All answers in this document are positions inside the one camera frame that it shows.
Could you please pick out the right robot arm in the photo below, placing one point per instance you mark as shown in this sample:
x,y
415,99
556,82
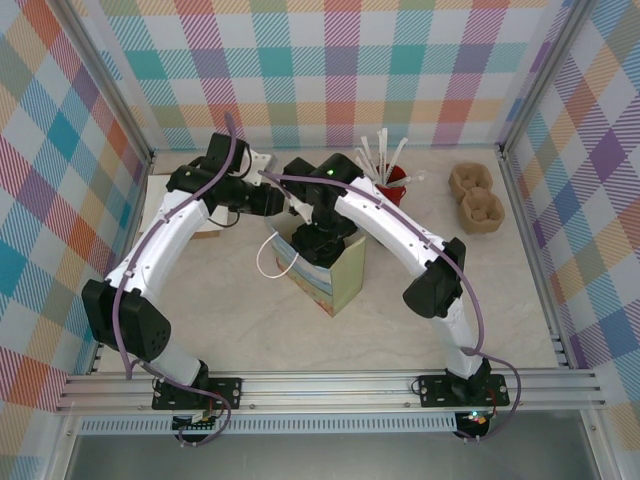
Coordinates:
x,y
390,215

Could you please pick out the right electronics board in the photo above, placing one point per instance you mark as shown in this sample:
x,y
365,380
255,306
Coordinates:
x,y
475,419

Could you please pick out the right slotted side rail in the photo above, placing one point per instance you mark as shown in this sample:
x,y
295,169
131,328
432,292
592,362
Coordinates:
x,y
561,350

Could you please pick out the aluminium frame post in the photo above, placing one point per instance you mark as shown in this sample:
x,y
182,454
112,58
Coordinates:
x,y
542,75
112,85

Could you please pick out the electronics board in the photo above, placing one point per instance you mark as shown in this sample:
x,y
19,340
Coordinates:
x,y
475,419
195,422

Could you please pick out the right aluminium frame post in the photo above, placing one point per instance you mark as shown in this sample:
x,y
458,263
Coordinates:
x,y
542,75

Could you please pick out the grey metal base panel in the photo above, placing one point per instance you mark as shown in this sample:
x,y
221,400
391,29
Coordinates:
x,y
350,460

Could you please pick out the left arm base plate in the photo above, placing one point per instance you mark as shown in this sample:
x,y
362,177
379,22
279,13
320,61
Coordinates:
x,y
227,392

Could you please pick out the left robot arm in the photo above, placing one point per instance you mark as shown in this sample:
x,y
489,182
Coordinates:
x,y
165,235

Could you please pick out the left slotted side rail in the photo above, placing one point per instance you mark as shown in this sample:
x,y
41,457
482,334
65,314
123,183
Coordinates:
x,y
98,360

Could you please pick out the front aluminium rail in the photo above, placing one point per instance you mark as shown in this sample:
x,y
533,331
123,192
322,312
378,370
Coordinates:
x,y
325,390

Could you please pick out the left aluminium frame post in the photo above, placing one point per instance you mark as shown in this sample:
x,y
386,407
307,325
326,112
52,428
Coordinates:
x,y
112,85

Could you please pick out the printed gift bag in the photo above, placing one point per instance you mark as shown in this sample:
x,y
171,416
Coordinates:
x,y
345,280

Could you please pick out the red straw bucket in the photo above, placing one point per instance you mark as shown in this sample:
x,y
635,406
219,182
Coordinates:
x,y
395,192

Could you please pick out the left electronics board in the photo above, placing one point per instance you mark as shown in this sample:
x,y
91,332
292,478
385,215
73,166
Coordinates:
x,y
195,422

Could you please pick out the brown pulp cup carrier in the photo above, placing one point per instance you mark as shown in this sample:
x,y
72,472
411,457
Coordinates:
x,y
477,200

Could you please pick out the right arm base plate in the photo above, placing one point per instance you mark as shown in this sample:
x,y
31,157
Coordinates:
x,y
435,391

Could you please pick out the slotted side rail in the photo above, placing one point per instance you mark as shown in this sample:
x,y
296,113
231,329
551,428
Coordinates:
x,y
98,360
561,350

